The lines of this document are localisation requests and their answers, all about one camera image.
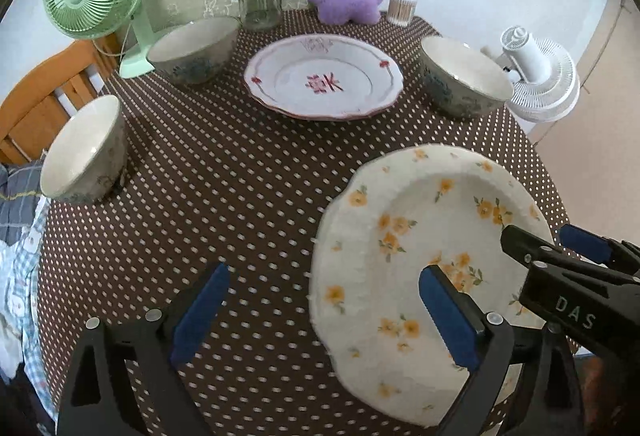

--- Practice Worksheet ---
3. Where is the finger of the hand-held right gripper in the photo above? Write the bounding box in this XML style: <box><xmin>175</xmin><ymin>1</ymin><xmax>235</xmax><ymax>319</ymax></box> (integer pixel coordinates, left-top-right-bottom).
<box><xmin>501</xmin><ymin>225</ymin><xmax>626</xmax><ymax>285</ymax></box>
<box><xmin>560</xmin><ymin>224</ymin><xmax>640</xmax><ymax>282</ymax></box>

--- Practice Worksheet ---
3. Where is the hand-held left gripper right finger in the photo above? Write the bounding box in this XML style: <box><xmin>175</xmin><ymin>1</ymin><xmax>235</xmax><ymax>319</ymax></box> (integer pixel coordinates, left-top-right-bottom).
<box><xmin>419</xmin><ymin>264</ymin><xmax>586</xmax><ymax>436</ymax></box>

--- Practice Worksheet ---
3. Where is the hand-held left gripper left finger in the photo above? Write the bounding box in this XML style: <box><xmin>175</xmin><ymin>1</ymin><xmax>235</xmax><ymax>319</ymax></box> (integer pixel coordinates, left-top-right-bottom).
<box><xmin>55</xmin><ymin>262</ymin><xmax>231</xmax><ymax>436</ymax></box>

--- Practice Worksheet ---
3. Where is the yellow floral white plate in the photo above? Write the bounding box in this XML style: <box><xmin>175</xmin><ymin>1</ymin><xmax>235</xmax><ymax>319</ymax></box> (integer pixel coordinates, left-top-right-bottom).
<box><xmin>308</xmin><ymin>144</ymin><xmax>553</xmax><ymax>428</ymax></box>

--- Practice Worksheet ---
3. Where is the white floral ceramic bowl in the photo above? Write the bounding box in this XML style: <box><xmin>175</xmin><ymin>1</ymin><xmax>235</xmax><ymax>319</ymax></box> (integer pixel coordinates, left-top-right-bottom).
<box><xmin>420</xmin><ymin>36</ymin><xmax>515</xmax><ymax>119</ymax></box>
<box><xmin>146</xmin><ymin>16</ymin><xmax>241</xmax><ymax>86</ymax></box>
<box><xmin>39</xmin><ymin>94</ymin><xmax>130</xmax><ymax>205</ymax></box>

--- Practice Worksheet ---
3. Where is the brown polka dot tablecloth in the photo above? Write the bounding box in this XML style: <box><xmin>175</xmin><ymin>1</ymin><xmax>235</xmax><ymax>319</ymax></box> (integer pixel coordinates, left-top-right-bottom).
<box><xmin>30</xmin><ymin>8</ymin><xmax>571</xmax><ymax>436</ymax></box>

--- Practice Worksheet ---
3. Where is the white fan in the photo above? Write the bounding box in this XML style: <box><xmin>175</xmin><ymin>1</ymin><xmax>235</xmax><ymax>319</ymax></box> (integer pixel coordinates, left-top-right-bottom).
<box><xmin>482</xmin><ymin>26</ymin><xmax>582</xmax><ymax>123</ymax></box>

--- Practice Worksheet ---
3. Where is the light checked cloth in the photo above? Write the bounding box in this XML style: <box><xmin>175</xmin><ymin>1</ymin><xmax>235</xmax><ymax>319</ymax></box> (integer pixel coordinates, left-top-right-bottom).
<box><xmin>0</xmin><ymin>201</ymin><xmax>58</xmax><ymax>417</ymax></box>

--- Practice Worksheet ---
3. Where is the blue plaid cloth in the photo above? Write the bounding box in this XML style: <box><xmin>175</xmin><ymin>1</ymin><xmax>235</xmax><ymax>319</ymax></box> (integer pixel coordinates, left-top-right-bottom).
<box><xmin>0</xmin><ymin>161</ymin><xmax>51</xmax><ymax>229</ymax></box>

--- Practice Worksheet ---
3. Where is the wooden chair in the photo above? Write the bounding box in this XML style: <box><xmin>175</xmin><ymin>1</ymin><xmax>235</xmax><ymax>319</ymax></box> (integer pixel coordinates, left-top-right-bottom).
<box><xmin>0</xmin><ymin>38</ymin><xmax>123</xmax><ymax>167</ymax></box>

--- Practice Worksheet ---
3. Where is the cotton swab container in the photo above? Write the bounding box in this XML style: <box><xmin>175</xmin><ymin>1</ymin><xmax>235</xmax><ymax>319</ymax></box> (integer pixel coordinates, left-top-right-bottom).
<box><xmin>386</xmin><ymin>0</ymin><xmax>420</xmax><ymax>27</ymax></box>

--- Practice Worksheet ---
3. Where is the red patterned white plate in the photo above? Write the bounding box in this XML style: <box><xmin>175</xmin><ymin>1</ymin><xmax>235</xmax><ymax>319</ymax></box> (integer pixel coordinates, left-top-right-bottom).
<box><xmin>243</xmin><ymin>34</ymin><xmax>405</xmax><ymax>121</ymax></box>

